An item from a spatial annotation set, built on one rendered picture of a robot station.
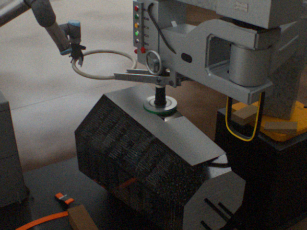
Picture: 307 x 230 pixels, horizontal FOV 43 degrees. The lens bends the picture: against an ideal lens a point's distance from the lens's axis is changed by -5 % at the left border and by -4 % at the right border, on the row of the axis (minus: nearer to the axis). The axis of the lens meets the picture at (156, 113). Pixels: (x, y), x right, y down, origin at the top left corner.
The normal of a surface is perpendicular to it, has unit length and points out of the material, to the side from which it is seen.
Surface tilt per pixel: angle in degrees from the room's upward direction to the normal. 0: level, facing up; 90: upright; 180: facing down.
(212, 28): 90
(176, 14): 90
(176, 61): 90
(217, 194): 90
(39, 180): 0
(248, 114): 0
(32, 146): 0
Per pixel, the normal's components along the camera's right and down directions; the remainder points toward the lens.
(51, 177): 0.01, -0.88
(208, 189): 0.50, 0.42
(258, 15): -0.77, 0.30
